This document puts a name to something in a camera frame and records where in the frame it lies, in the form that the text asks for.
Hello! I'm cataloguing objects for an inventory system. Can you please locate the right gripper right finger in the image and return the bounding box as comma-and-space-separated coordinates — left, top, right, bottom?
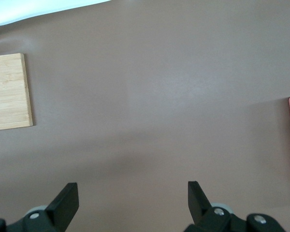
187, 181, 233, 226

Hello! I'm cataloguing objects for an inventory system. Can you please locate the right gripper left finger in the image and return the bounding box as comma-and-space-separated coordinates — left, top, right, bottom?
21, 182, 80, 232

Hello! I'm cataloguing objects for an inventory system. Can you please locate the bamboo cutting board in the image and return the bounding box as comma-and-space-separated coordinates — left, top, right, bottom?
0, 53, 34, 132

